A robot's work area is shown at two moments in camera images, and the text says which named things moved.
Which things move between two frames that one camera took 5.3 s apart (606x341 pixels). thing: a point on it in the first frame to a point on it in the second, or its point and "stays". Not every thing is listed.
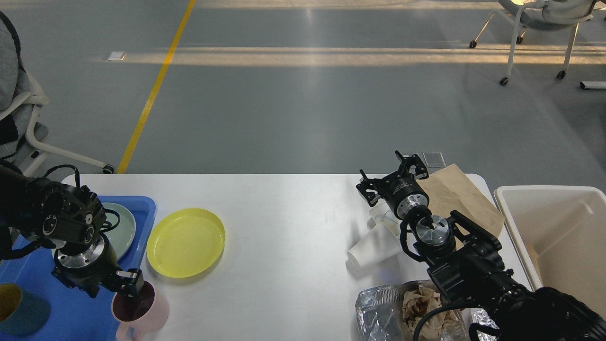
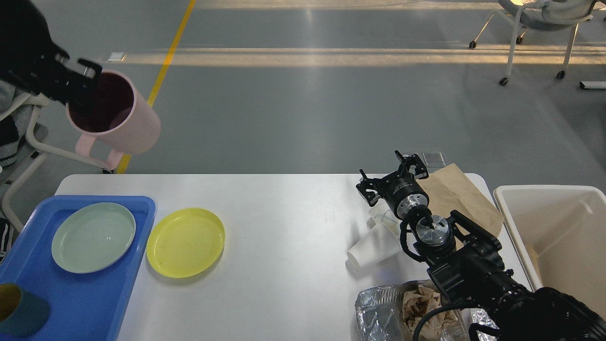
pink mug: [141, 316] to [116, 115]
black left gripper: [93, 265] to [30, 58]
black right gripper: [402, 192] stays
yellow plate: [185, 242] stays
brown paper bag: [448, 190] stays
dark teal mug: [22, 313] stays
